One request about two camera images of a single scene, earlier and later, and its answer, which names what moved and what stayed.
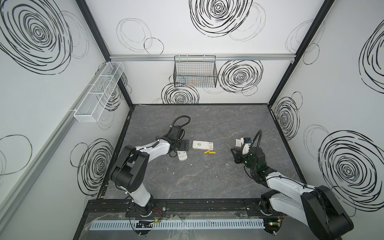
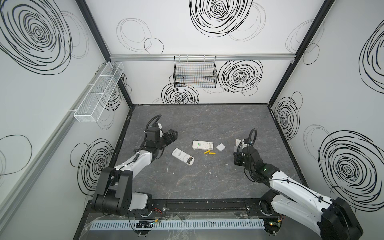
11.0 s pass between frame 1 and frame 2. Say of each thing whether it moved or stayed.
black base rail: stayed
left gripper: moved
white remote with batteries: stayed
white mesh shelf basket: stayed
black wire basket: stayed
